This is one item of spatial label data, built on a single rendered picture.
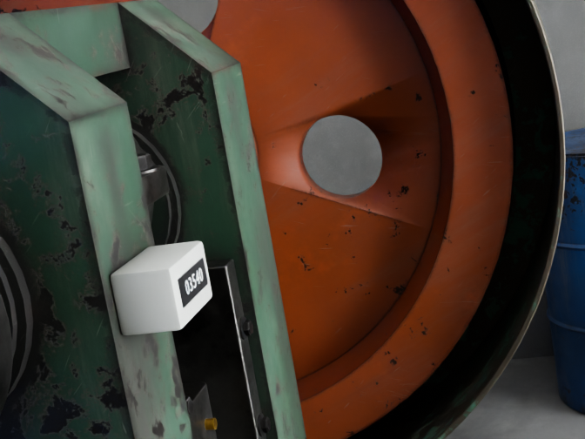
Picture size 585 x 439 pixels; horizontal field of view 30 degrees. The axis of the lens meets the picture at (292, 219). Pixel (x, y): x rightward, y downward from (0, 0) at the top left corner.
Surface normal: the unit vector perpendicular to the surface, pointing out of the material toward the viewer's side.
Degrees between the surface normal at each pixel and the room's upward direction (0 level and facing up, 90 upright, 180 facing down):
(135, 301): 90
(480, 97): 90
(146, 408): 90
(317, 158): 90
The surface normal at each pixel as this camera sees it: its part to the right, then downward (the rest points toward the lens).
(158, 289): -0.21, 0.22
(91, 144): 0.96, -0.12
